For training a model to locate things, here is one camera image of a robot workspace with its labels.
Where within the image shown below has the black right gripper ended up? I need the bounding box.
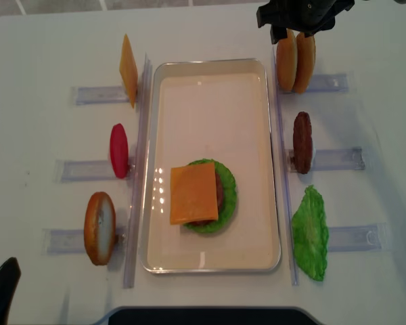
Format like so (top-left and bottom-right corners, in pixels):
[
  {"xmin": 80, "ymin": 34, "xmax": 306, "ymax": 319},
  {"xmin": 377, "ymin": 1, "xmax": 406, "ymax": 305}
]
[{"xmin": 256, "ymin": 0, "xmax": 354, "ymax": 44}]

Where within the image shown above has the golden top bun one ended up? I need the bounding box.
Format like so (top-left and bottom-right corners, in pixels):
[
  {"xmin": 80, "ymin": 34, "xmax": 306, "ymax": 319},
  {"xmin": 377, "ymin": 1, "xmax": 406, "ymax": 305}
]
[{"xmin": 276, "ymin": 29, "xmax": 298, "ymax": 91}]

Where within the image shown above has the golden bun one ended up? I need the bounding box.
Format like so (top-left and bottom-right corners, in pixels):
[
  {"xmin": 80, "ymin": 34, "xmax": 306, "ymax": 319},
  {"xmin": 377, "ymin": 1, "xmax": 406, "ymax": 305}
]
[
  {"xmin": 276, "ymin": 29, "xmax": 298, "ymax": 91},
  {"xmin": 292, "ymin": 32, "xmax": 316, "ymax": 93}
]

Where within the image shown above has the upright brown meat patty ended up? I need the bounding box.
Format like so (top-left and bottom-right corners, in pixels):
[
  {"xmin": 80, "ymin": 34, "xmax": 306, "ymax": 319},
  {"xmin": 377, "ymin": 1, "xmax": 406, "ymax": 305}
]
[{"xmin": 293, "ymin": 112, "xmax": 313, "ymax": 174}]

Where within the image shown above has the green lettuce leaf on tray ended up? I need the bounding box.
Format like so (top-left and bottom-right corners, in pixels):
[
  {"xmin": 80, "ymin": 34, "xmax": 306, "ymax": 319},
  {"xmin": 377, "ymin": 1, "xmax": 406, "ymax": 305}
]
[{"xmin": 184, "ymin": 158, "xmax": 238, "ymax": 234}]

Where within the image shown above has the upright orange cheese slice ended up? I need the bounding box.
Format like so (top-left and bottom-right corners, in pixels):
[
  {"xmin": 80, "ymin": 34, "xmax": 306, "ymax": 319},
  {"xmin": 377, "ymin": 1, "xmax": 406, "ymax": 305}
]
[{"xmin": 119, "ymin": 34, "xmax": 138, "ymax": 108}]

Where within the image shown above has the brown meat patty on tray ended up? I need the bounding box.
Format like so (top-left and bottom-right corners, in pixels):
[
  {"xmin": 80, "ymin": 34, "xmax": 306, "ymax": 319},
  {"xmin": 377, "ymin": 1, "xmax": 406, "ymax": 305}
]
[{"xmin": 190, "ymin": 173, "xmax": 224, "ymax": 226}]

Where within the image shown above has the orange cheese slice on tray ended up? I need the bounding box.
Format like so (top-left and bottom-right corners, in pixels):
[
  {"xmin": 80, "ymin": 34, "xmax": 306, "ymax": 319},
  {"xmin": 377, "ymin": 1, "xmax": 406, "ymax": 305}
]
[{"xmin": 170, "ymin": 162, "xmax": 219, "ymax": 225}]

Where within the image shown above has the upright green lettuce leaf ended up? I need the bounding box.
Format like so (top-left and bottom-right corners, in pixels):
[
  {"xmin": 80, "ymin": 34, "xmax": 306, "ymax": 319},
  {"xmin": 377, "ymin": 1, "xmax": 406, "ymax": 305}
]
[{"xmin": 292, "ymin": 185, "xmax": 329, "ymax": 282}]

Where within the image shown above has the upright red tomato slice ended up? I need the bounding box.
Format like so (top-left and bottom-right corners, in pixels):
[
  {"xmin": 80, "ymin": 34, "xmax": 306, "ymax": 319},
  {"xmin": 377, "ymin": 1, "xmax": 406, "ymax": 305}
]
[{"xmin": 110, "ymin": 123, "xmax": 129, "ymax": 179}]

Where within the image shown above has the clear holder strip lettuce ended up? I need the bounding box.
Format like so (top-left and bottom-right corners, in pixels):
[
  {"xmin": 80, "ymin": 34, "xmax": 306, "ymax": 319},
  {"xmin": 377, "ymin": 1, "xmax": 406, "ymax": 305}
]
[{"xmin": 328, "ymin": 223, "xmax": 392, "ymax": 253}]

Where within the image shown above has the clear holder strip cheese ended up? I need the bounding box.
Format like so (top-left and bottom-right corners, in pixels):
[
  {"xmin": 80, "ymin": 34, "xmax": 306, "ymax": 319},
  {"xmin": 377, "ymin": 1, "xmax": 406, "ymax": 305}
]
[{"xmin": 71, "ymin": 86, "xmax": 129, "ymax": 106}]

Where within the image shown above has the clear holder strip tomato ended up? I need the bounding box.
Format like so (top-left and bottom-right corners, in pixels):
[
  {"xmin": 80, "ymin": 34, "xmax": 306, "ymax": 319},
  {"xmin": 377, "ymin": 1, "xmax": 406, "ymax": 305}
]
[{"xmin": 53, "ymin": 160, "xmax": 118, "ymax": 183}]

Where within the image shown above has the golden bun right one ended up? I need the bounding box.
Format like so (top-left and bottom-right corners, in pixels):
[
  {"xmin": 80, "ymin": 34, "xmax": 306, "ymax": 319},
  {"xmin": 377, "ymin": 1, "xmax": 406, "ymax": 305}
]
[{"xmin": 292, "ymin": 32, "xmax": 316, "ymax": 93}]

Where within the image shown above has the clear holder strip patty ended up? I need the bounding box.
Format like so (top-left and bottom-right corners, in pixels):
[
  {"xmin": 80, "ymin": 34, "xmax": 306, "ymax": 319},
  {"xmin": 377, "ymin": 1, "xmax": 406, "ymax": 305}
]
[{"xmin": 286, "ymin": 146, "xmax": 368, "ymax": 172}]

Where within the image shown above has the white rectangular serving tray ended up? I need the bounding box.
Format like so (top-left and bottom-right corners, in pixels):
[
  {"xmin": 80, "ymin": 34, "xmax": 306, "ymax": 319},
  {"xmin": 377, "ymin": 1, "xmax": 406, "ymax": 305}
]
[{"xmin": 139, "ymin": 59, "xmax": 281, "ymax": 274}]

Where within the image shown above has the upright bun half left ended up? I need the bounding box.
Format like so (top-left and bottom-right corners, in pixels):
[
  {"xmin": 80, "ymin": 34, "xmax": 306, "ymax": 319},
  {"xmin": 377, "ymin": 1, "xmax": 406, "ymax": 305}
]
[{"xmin": 84, "ymin": 192, "xmax": 116, "ymax": 265}]

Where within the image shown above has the clear holder strip left bun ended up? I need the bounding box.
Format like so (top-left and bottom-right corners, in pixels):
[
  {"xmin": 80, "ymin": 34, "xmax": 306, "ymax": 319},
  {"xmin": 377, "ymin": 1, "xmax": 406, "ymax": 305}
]
[{"xmin": 42, "ymin": 227, "xmax": 127, "ymax": 254}]

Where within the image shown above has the black panel bottom edge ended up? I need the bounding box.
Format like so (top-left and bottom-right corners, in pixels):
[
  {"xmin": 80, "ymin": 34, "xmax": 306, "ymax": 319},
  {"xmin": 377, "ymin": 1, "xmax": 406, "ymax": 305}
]
[{"xmin": 108, "ymin": 307, "xmax": 319, "ymax": 325}]

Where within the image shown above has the black object lower left corner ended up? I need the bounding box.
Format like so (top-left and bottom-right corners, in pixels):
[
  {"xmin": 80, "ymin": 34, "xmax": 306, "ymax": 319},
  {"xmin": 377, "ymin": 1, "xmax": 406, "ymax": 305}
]
[{"xmin": 0, "ymin": 257, "xmax": 21, "ymax": 324}]

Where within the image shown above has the long clear rail left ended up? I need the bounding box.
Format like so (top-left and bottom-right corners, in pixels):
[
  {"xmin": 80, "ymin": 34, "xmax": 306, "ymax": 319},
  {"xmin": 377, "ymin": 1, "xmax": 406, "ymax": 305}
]
[{"xmin": 123, "ymin": 54, "xmax": 152, "ymax": 288}]

